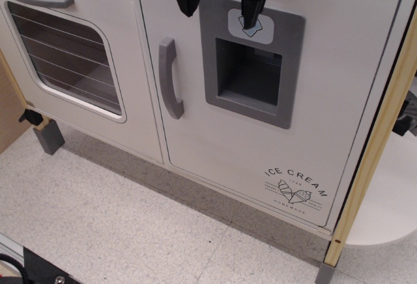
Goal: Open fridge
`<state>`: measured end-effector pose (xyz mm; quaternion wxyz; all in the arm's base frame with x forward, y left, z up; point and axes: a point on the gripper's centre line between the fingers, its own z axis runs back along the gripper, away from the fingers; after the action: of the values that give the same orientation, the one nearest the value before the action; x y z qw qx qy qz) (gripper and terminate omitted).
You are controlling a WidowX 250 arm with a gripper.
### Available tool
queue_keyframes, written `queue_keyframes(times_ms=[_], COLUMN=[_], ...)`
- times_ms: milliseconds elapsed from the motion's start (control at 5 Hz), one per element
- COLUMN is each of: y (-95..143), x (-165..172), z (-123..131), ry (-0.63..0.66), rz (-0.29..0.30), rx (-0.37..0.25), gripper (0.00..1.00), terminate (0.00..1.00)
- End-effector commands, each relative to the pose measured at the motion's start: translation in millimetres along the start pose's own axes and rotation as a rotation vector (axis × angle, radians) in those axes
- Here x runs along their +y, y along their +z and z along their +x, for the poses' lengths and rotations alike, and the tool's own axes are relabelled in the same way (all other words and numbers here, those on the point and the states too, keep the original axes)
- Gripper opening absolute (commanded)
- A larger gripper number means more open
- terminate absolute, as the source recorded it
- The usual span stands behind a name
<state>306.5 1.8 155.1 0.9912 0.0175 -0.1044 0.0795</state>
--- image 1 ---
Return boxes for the grey fridge door handle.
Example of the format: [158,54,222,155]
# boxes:
[158,37,184,120]

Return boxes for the white toy fridge door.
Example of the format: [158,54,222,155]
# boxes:
[140,0,414,234]

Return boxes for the grey ice dispenser panel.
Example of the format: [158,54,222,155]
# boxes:
[199,0,306,129]

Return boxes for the white toy kitchen cabinet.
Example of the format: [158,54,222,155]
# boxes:
[1,0,416,238]

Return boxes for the white oven door with window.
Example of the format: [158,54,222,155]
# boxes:
[1,0,162,162]

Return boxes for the black clamp right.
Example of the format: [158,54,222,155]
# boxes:
[392,91,416,136]

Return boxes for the grey left foot cap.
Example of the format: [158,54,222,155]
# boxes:
[33,120,65,155]

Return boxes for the grey foot cap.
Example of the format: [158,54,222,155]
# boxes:
[315,263,336,284]
[33,120,65,155]

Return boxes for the black clamp knob left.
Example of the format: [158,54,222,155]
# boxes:
[18,109,44,126]

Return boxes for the plywood side panel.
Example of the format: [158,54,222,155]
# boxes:
[1,64,29,152]

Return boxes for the white round table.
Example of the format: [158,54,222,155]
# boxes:
[345,132,416,248]

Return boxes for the grey right foot cap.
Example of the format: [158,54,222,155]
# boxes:
[315,263,336,284]

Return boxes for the light wooden right post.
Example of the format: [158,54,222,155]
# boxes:
[324,13,416,267]

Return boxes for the light wooden post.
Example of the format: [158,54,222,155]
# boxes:
[0,49,53,132]
[324,13,416,267]

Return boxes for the light wooden left post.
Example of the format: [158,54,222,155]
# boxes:
[0,49,53,132]

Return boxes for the black base plate with screw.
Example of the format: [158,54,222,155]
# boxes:
[0,246,82,284]

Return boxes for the aluminium rail bottom left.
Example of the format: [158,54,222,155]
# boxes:
[0,233,24,266]

